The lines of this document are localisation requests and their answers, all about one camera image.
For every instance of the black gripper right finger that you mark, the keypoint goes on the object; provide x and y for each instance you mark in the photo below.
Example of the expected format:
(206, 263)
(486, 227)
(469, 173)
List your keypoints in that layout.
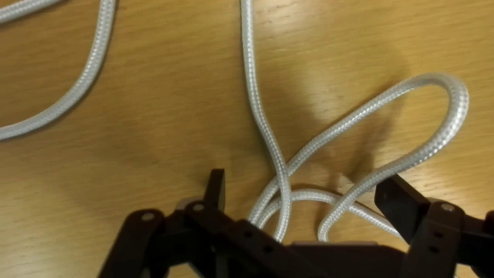
(438, 241)

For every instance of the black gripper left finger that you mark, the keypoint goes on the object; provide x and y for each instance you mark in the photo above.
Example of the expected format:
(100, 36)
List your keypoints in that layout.
(155, 247)

